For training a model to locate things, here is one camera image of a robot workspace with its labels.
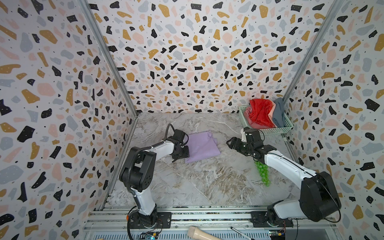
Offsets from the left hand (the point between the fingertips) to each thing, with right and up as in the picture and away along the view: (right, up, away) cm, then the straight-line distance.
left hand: (186, 152), depth 95 cm
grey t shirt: (+65, +24, +13) cm, 71 cm away
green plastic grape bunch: (+46, -10, -8) cm, 48 cm away
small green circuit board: (-16, -35, -25) cm, 46 cm away
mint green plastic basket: (+73, +19, +14) cm, 76 cm away
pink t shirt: (+48, +17, +18) cm, 54 cm away
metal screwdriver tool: (+29, -35, -25) cm, 52 cm away
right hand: (+25, +8, -9) cm, 28 cm away
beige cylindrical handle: (+8, -32, -28) cm, 43 cm away
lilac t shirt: (+10, +4, +5) cm, 12 cm away
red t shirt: (+52, +28, +15) cm, 61 cm away
